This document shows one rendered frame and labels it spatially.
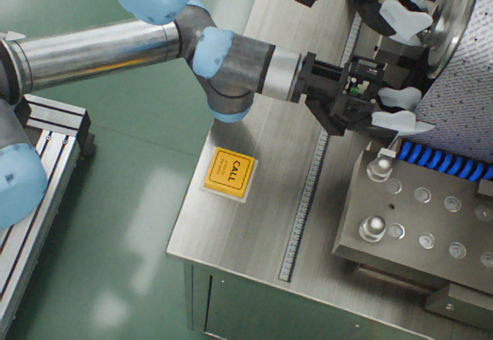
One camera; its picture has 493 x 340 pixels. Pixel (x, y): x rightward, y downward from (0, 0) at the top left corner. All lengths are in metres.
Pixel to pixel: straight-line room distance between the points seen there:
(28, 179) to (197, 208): 0.35
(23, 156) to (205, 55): 0.29
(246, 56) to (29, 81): 0.30
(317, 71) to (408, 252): 0.30
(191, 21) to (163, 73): 1.16
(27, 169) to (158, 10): 0.27
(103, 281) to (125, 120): 0.51
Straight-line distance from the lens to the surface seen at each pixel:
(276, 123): 1.22
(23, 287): 1.92
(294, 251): 1.14
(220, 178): 1.14
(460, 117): 1.02
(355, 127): 1.02
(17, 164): 0.89
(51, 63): 1.01
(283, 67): 0.98
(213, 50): 0.99
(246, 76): 0.99
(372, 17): 0.87
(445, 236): 1.07
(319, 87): 0.99
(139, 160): 2.15
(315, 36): 1.31
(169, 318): 2.02
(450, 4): 0.92
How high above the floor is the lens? 2.00
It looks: 67 degrees down
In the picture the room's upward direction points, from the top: 11 degrees clockwise
